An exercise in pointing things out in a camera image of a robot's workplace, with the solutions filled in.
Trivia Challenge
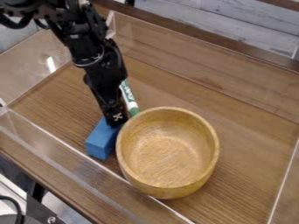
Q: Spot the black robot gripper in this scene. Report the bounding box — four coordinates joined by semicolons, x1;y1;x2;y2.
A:
70;39;128;128

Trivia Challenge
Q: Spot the blue foam block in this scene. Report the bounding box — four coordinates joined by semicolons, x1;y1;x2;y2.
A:
85;117;121;160

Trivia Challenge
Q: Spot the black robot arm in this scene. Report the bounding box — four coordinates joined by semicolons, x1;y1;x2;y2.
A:
0;0;128;127

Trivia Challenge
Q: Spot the brown wooden bowl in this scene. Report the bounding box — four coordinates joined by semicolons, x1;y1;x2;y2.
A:
116;107;220;200

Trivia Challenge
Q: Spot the green white marker pen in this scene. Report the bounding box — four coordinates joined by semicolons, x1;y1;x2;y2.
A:
119;80;140;116

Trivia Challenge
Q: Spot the clear acrylic tray wall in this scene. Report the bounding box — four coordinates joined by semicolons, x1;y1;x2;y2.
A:
0;15;299;224

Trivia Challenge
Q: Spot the black metal table frame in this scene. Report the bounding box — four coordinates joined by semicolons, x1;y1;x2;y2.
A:
0;157;69;224

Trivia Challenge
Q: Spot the black cable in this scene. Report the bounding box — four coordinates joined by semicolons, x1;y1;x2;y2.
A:
0;194;24;224

